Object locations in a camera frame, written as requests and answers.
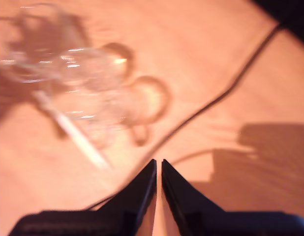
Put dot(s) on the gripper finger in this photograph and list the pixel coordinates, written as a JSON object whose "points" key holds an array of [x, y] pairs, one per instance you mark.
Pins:
{"points": [[134, 196], [184, 196]]}

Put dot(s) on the small footed glass cup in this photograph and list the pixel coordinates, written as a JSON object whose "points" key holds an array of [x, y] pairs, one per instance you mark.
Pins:
{"points": [[88, 64], [105, 115]]}

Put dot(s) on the large black Huawei monitor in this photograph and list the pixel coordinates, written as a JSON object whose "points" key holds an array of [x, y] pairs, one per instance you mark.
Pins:
{"points": [[294, 14]]}

